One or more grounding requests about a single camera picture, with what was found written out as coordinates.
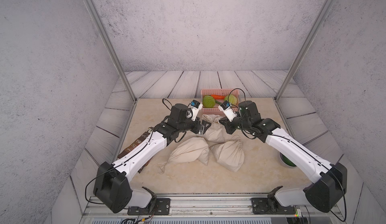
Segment orange carrot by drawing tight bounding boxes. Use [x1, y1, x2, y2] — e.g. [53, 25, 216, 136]
[211, 94, 225, 99]

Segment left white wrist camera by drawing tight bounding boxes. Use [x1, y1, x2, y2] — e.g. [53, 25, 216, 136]
[188, 100, 203, 121]

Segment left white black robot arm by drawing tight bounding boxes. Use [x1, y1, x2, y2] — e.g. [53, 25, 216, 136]
[92, 100, 211, 214]

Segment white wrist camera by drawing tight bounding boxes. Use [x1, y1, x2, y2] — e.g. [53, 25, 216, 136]
[188, 100, 203, 121]
[218, 100, 239, 122]

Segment green bowl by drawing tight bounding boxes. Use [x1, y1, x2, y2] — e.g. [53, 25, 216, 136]
[279, 153, 297, 168]

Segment left aluminium frame post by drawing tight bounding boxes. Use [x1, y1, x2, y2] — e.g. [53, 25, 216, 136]
[83, 0, 137, 102]

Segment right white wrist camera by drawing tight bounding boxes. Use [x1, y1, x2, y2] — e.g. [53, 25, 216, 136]
[218, 100, 239, 122]

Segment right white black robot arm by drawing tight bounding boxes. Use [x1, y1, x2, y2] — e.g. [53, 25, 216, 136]
[218, 100, 347, 215]

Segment right aluminium frame post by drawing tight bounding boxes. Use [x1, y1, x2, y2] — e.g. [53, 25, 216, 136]
[274, 0, 336, 103]

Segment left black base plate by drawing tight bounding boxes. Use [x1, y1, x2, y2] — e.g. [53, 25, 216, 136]
[127, 198, 171, 216]

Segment aluminium frame post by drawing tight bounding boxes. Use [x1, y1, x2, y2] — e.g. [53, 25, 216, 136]
[274, 0, 336, 103]
[83, 0, 137, 102]

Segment green cabbage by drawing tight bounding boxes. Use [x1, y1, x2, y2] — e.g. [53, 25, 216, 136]
[202, 95, 216, 108]
[224, 94, 238, 105]

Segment left green cabbage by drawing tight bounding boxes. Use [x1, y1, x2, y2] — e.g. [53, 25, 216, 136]
[202, 95, 216, 108]

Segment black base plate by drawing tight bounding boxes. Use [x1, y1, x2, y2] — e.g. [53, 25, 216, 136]
[251, 197, 297, 215]
[127, 198, 171, 216]

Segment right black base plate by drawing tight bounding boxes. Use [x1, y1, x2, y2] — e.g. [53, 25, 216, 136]
[251, 197, 297, 215]

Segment brown chips bag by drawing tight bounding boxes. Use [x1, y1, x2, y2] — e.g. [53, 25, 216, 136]
[117, 127, 153, 159]

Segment right green cabbage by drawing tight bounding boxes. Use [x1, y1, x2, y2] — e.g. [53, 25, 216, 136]
[224, 94, 238, 105]

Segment beige cloth bag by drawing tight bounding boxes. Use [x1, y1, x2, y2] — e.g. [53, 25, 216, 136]
[210, 135, 245, 172]
[158, 137, 210, 174]
[202, 115, 226, 143]

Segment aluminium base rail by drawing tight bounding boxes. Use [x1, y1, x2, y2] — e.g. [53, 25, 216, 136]
[80, 193, 343, 224]

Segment pink plastic basket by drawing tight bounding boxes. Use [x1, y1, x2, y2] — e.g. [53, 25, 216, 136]
[201, 88, 241, 115]

